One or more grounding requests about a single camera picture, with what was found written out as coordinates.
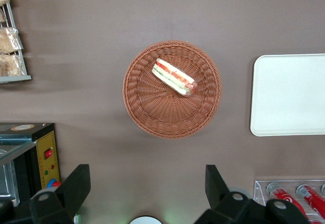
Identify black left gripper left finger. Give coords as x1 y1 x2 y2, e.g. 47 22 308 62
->
29 164 91 224

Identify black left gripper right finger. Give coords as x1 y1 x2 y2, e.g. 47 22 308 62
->
194 165 267 224

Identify triangle sandwich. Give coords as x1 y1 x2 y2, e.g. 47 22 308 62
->
151 57 198 98

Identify brown round wicker basket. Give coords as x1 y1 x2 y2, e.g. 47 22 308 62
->
122 40 223 140

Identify cream plastic tray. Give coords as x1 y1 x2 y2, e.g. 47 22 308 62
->
250 53 325 137

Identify clear acrylic bottle rack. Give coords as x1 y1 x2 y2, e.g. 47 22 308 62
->
253 179 325 224

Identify black food warmer yellow panel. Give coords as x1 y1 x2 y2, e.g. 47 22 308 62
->
0 122 62 208

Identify red cola bottle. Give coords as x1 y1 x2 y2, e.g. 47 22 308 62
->
266 182 309 221
296 183 325 213

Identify steel warmer pan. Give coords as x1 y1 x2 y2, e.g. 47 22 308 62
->
0 149 20 207

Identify grey wire snack rack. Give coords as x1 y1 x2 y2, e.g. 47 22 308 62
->
0 0 33 84

